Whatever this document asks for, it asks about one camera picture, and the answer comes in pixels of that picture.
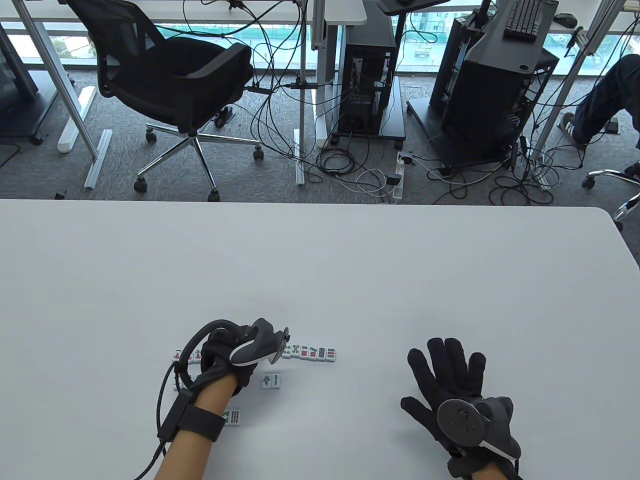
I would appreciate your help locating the two-bamboo mahjong tile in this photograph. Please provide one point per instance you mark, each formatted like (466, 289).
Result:
(275, 381)

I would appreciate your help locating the dark grey equipment cart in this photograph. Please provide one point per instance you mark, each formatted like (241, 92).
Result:
(17, 65)

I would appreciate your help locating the white standing desk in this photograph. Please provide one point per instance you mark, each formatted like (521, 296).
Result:
(350, 12)

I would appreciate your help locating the person's right hand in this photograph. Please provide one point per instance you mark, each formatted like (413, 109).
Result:
(450, 375)

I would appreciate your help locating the grey hand tracking controller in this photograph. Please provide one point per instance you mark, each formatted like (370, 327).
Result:
(462, 422)
(255, 345)

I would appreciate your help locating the six-circle mahjong tile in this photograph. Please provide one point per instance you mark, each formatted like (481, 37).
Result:
(305, 352)

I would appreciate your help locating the five-circle mahjong tile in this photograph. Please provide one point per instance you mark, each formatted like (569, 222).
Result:
(296, 351)

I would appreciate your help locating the black computer mouse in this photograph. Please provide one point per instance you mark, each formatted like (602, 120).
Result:
(565, 20)

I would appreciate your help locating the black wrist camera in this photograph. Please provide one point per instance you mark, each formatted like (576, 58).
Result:
(464, 465)

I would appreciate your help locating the nine-circle mahjong tile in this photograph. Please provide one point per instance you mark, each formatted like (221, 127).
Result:
(331, 354)

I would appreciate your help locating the black computer tower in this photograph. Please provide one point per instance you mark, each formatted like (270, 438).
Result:
(490, 110)
(367, 90)

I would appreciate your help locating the nine-bamboo mahjong tile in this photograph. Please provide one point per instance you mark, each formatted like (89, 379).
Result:
(235, 417)

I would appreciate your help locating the black keyboard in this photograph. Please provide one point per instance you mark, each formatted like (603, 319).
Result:
(524, 20)

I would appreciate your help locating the black white striped sneaker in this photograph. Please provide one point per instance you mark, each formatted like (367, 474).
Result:
(569, 127)

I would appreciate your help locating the person's right forearm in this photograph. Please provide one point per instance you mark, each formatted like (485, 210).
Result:
(487, 475)

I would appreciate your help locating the black wheeled computer cart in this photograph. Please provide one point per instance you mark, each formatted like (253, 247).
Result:
(392, 125)
(420, 115)

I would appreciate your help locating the person's left forearm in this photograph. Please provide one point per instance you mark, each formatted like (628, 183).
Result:
(190, 450)

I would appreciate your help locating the black mesh office chair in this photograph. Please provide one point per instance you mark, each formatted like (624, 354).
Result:
(605, 173)
(165, 75)

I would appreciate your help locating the white power strip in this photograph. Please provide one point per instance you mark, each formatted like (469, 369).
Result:
(397, 194)

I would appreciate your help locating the eight-circle mahjong tile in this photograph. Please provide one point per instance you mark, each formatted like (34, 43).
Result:
(322, 353)

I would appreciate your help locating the black power strip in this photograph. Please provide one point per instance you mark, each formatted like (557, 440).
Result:
(257, 89)

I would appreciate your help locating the seven-circle mahjong tile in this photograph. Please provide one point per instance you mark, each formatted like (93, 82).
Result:
(313, 353)

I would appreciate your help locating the bird bamboo mahjong tile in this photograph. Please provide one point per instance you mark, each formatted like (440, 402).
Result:
(266, 381)

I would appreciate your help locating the black monitor stand with tray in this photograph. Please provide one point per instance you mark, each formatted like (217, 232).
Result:
(520, 55)
(415, 5)

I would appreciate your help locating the person's left hand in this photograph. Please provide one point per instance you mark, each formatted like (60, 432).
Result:
(220, 352)

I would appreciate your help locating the black foot pedal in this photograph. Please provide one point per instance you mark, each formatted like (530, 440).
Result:
(223, 116)
(612, 125)

